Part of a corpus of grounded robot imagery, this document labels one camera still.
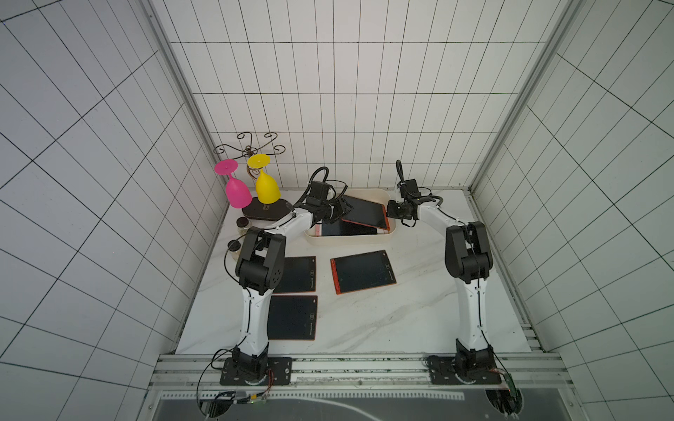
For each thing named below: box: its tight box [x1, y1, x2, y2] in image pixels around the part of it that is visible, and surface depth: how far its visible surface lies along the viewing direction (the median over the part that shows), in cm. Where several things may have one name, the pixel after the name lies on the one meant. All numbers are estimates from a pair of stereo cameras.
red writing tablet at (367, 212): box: [340, 194, 391, 231], surface depth 112 cm
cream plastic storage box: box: [304, 188, 396, 246], surface depth 102 cm
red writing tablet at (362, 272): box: [329, 249, 397, 296], surface depth 94 cm
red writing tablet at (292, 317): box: [267, 294, 318, 341], surface depth 85 cm
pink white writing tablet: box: [315, 220, 389, 237], surface depth 106 cm
